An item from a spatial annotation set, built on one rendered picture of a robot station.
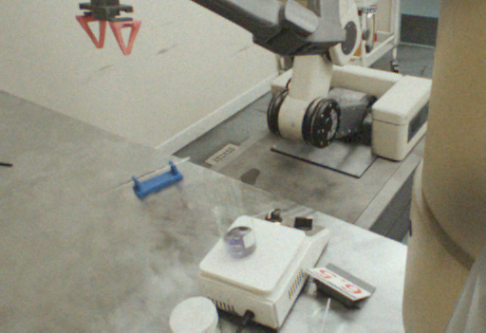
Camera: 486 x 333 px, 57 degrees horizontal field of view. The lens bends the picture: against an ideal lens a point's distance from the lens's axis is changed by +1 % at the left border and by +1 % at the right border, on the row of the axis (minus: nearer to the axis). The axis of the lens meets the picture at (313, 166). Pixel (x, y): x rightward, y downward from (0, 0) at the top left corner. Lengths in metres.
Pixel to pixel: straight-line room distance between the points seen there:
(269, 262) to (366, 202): 0.84
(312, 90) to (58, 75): 1.12
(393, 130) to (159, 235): 0.95
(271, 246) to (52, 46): 1.59
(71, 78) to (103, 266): 1.39
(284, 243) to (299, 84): 0.86
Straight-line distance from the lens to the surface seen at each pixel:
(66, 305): 0.82
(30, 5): 2.04
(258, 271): 0.62
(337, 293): 0.68
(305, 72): 1.43
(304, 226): 0.73
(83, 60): 2.15
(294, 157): 1.66
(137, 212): 0.93
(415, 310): 0.16
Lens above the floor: 1.30
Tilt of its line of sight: 36 degrees down
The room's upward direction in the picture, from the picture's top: 4 degrees counter-clockwise
